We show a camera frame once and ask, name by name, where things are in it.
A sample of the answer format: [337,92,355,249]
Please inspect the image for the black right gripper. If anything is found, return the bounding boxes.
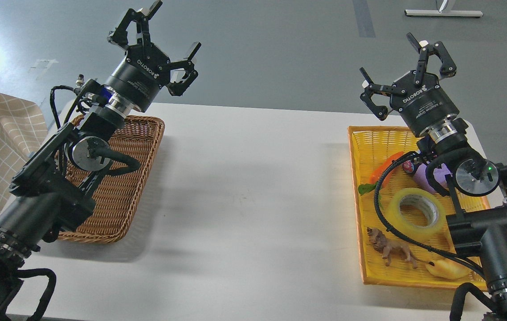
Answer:
[360,33,460,137]

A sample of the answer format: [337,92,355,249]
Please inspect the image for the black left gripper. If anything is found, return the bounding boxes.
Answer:
[104,0,202,113]

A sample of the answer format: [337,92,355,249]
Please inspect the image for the yellow tape roll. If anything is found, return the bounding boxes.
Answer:
[384,188,446,243]

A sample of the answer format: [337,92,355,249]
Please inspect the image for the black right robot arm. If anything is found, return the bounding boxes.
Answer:
[360,33,507,321]

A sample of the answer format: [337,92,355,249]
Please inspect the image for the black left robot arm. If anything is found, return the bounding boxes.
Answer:
[0,0,201,321]

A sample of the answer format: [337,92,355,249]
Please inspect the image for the white table leg base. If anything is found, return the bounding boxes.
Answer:
[404,0,484,18]

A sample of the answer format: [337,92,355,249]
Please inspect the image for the purple foam block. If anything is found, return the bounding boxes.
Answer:
[413,163,451,195]

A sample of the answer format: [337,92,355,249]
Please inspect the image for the orange toy carrot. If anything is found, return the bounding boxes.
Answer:
[357,152,404,198]

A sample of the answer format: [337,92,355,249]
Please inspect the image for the brown wicker basket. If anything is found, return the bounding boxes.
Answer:
[58,115,165,244]

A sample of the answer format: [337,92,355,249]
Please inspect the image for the yellow plastic basket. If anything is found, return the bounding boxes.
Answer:
[348,126,487,291]

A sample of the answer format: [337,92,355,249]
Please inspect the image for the brown toy lion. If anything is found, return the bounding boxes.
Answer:
[366,227,418,269]

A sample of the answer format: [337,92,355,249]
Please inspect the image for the toy croissant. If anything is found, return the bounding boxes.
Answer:
[425,259,471,280]

